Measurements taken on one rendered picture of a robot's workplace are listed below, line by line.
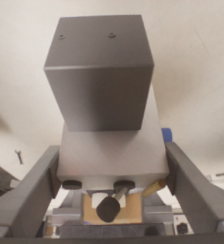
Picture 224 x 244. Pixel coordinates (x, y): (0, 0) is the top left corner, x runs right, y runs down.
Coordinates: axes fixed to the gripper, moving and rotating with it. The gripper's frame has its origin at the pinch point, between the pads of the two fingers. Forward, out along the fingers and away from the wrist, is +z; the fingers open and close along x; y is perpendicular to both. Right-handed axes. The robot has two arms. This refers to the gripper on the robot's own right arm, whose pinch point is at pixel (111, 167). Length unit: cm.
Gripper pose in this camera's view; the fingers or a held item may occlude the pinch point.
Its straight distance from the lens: 29.1
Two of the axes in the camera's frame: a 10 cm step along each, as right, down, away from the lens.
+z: -0.2, -8.3, 5.6
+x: -10.0, 0.3, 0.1
